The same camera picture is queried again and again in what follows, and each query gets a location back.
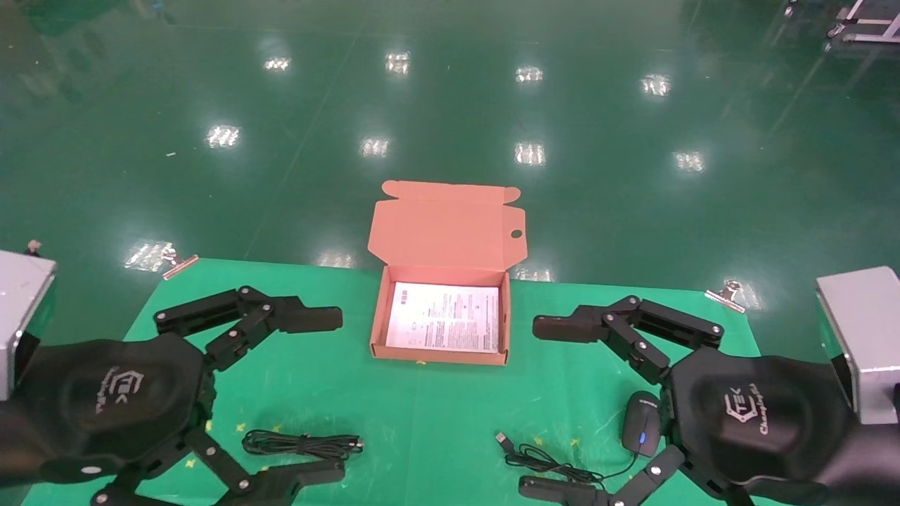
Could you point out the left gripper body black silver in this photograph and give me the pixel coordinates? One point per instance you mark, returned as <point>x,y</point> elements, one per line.
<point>105,400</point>

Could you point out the silver binder clip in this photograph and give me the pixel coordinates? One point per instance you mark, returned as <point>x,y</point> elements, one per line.
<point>724,296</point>
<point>179,266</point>

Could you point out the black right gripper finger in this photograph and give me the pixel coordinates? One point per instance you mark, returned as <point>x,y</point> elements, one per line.
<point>562,492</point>
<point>562,327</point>

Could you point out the white printed manual sheet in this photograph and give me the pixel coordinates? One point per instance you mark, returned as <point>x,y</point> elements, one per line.
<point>443,316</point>

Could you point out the orange cardboard box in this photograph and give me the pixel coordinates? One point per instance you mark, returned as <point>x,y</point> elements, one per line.
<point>443,232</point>

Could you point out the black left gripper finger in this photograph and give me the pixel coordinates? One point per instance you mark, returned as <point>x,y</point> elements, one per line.
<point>309,320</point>
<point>295,481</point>

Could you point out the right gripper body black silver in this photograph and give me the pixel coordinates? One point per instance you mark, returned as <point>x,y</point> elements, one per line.
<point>766,414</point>

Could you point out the green table mat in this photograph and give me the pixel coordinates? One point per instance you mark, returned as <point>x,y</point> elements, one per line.
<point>422,422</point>

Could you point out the white metal cart frame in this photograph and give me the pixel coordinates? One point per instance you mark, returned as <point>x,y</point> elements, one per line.
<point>868,21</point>

